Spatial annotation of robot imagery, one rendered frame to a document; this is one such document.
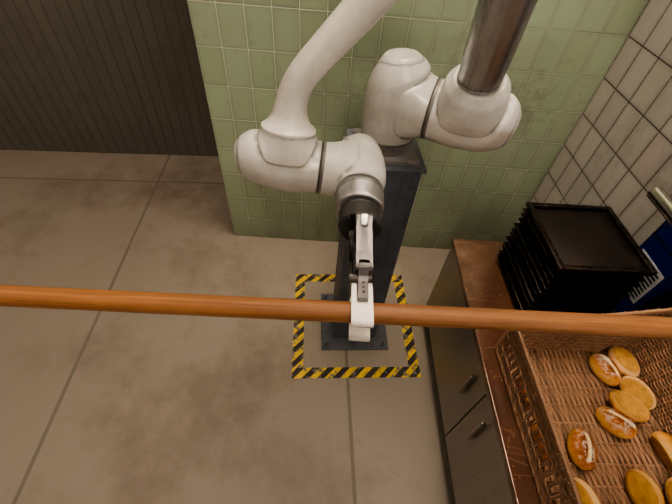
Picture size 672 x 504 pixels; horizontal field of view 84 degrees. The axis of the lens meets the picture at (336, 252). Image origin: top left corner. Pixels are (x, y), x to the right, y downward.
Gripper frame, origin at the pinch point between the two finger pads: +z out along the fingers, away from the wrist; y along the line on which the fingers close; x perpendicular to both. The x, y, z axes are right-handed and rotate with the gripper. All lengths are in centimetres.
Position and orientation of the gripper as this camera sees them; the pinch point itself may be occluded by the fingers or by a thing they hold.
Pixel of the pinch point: (360, 312)
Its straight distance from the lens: 53.3
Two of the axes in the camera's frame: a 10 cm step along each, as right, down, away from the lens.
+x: -10.0, -0.7, -0.2
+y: -0.6, 6.6, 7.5
